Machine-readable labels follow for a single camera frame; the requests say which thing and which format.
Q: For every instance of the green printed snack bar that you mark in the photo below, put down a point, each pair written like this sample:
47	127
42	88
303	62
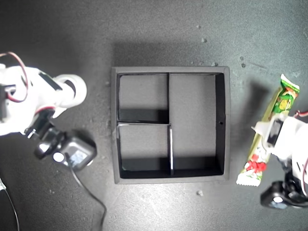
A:
286	101

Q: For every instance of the black tray with wells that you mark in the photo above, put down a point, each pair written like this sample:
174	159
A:
192	108

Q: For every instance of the white tape roll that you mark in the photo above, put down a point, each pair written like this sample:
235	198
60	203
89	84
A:
80	92

